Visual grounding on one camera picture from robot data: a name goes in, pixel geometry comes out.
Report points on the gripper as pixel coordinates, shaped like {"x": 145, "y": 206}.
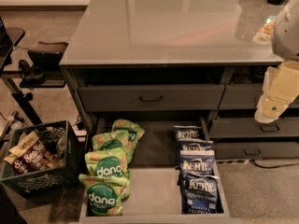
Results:
{"x": 287, "y": 34}

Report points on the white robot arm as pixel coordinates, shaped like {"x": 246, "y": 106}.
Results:
{"x": 282, "y": 33}

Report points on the grey top right drawer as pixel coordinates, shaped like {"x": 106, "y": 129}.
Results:
{"x": 241, "y": 96}

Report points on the grey middle right drawer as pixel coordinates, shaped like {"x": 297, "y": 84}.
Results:
{"x": 250, "y": 128}

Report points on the grey bottom right drawer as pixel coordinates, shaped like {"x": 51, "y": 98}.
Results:
{"x": 256, "y": 150}

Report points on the blue kettle chip bag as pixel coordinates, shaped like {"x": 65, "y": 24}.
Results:
{"x": 196, "y": 162}
{"x": 199, "y": 194}
{"x": 184, "y": 132}
{"x": 194, "y": 144}

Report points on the rear blue Kettle chip bag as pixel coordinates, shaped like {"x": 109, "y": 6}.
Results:
{"x": 184, "y": 132}

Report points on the front blue Kettle chip bag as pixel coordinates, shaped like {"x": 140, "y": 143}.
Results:
{"x": 199, "y": 194}

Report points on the grey top left drawer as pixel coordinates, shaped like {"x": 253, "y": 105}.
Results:
{"x": 151, "y": 97}

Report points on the grey counter cabinet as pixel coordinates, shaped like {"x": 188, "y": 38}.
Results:
{"x": 165, "y": 42}

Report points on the rear green Dang bag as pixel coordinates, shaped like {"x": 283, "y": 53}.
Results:
{"x": 135, "y": 131}

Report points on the green dang bag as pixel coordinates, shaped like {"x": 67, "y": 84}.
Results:
{"x": 107, "y": 163}
{"x": 135, "y": 131}
{"x": 105, "y": 194}
{"x": 119, "y": 138}

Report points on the open grey middle drawer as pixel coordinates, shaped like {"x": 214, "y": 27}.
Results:
{"x": 154, "y": 195}

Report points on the front green Dang bag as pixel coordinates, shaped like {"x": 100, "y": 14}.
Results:
{"x": 105, "y": 194}

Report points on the brown SeaSnax snack bag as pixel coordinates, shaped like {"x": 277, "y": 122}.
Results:
{"x": 37, "y": 157}

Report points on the black stand with pad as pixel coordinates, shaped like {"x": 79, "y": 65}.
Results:
{"x": 44, "y": 72}

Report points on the dark green plastic crate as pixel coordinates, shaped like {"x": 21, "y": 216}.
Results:
{"x": 60, "y": 139}

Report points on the yellow snack packet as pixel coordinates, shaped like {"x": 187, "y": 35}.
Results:
{"x": 25, "y": 143}

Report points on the black side desk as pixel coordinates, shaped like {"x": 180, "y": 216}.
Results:
{"x": 9, "y": 39}

